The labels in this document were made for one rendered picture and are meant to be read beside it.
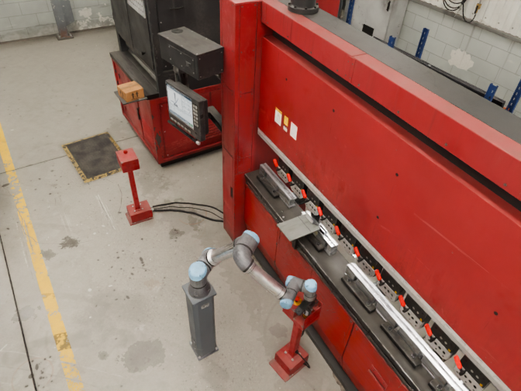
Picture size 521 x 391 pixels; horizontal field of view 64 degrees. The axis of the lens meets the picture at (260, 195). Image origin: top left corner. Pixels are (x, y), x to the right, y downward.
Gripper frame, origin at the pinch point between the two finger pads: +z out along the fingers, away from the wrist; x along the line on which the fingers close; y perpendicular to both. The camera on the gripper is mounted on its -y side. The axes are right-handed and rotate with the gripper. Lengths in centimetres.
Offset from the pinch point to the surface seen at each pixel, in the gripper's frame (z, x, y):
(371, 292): -20.2, -23.6, 34.3
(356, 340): 11.5, -31.5, 17.7
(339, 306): 1.1, -9.9, 22.8
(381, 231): -71, -16, 38
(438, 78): -151, -6, 68
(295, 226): -23, 47, 34
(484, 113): -152, -36, 56
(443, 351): -40, -76, 24
